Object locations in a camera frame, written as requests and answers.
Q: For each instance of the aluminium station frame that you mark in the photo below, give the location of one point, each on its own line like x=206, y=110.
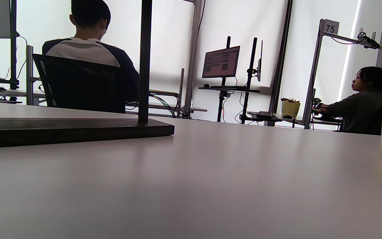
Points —
x=313, y=76
x=192, y=66

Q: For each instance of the dark wooden towel rack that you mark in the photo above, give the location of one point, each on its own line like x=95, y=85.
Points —
x=78, y=131

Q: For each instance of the flat computer monitor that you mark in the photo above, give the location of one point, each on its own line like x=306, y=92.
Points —
x=221, y=62
x=259, y=66

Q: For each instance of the grey number sign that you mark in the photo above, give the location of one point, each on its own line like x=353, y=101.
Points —
x=331, y=28

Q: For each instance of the black monitor stand with tray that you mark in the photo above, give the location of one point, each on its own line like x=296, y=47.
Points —
x=224, y=89
x=251, y=53

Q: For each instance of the small beige basket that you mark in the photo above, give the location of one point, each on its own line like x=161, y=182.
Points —
x=290, y=109

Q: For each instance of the black keyboard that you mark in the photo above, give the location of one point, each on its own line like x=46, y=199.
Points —
x=264, y=115

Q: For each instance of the black mesh office chair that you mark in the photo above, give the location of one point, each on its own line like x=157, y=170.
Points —
x=78, y=86

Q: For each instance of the white desk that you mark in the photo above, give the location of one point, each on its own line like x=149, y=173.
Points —
x=295, y=120

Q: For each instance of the grey monitor panel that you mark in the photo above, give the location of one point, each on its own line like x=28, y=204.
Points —
x=3, y=20

